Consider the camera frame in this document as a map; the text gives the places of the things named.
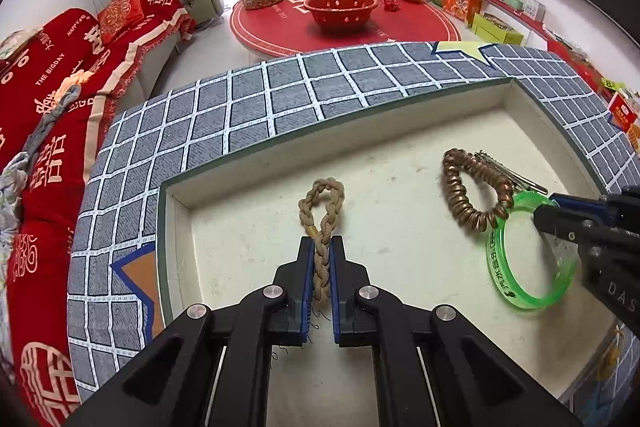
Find silver metal hair clip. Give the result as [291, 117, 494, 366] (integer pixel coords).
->
[475, 150, 549, 196]

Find brown coil hair tie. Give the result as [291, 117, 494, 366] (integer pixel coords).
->
[441, 148, 516, 232]

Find red plastic colander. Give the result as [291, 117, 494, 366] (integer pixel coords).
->
[303, 0, 380, 30]

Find red waffle snack box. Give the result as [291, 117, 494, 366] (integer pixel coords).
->
[607, 91, 640, 134]

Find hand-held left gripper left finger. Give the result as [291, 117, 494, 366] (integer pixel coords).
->
[65, 236, 316, 427]

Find sofa with red cover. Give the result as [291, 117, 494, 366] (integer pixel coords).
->
[0, 0, 197, 427]

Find yellow-green flat boxes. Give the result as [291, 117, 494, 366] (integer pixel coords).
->
[471, 12, 525, 46]

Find braided tan rope bracelet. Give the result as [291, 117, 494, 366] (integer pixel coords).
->
[299, 178, 346, 308]

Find grey and peach garment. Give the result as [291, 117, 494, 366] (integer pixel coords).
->
[21, 71, 97, 165]

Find green translucent bangle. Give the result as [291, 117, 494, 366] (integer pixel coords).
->
[486, 190, 577, 313]

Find light floral cloth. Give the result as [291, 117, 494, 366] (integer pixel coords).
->
[0, 151, 32, 260]

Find orange gift box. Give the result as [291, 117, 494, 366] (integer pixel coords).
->
[442, 0, 486, 26]

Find round red table cover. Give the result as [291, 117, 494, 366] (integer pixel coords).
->
[229, 0, 464, 58]

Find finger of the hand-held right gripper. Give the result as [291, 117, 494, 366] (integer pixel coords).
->
[532, 206, 640, 269]
[548, 186, 640, 234]

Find low red wall shelf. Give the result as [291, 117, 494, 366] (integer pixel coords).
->
[484, 0, 640, 108]

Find checked blue-grey star tablecloth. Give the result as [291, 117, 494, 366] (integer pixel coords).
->
[65, 41, 640, 427]

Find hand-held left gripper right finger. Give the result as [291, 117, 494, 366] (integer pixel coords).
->
[330, 235, 581, 427]

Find grey shallow tray box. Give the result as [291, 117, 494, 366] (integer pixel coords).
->
[156, 76, 624, 427]

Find red patterned square cushion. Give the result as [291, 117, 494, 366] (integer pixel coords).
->
[96, 0, 152, 45]

